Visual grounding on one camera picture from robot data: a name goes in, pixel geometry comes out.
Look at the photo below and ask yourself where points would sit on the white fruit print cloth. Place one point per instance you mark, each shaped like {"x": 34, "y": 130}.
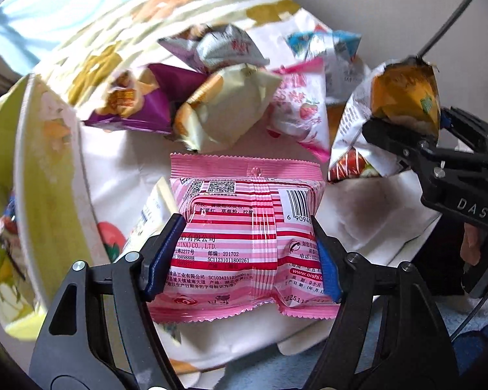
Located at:
{"x": 126, "y": 158}

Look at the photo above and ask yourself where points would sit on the pink strawberry snack packet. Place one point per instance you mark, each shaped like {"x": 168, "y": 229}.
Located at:
{"x": 297, "y": 109}

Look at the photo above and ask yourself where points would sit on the orange snack packet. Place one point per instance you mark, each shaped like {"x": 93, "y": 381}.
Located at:
{"x": 398, "y": 89}

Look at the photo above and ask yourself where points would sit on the flower striped blanket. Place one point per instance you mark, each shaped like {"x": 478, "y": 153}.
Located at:
{"x": 105, "y": 36}

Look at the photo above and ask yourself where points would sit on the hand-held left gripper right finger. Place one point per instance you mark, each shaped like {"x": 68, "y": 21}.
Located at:
{"x": 329, "y": 268}

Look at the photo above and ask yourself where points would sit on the dark blue cloth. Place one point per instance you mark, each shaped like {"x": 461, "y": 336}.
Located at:
{"x": 484, "y": 341}

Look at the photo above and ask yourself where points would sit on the puffed cream yellow snack packet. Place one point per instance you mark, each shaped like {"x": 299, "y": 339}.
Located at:
{"x": 223, "y": 109}

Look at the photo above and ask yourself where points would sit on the pink striped snack packet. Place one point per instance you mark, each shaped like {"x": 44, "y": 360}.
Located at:
{"x": 244, "y": 227}

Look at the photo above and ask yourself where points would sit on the purple snack packet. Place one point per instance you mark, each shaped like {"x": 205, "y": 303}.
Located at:
{"x": 154, "y": 105}

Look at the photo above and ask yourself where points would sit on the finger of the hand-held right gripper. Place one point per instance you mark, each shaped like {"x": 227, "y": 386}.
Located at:
{"x": 467, "y": 130}
{"x": 398, "y": 140}

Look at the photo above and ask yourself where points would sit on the green cardboard box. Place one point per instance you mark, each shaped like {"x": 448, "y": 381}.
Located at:
{"x": 44, "y": 195}

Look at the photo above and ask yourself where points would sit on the multicolour snack packet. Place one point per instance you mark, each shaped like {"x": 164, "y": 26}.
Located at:
{"x": 4, "y": 231}

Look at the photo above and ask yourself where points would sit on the light blue curtain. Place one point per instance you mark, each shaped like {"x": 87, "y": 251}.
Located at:
{"x": 44, "y": 0}

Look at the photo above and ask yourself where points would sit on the person's right hand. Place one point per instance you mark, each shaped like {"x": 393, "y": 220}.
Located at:
{"x": 470, "y": 243}

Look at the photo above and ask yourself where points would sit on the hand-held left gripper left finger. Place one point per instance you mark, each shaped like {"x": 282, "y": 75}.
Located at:
{"x": 162, "y": 256}

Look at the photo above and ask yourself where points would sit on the silver snack packet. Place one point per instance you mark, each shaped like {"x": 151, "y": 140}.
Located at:
{"x": 227, "y": 46}

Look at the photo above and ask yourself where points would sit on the blue snack packet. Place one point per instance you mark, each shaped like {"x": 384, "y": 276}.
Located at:
{"x": 329, "y": 44}

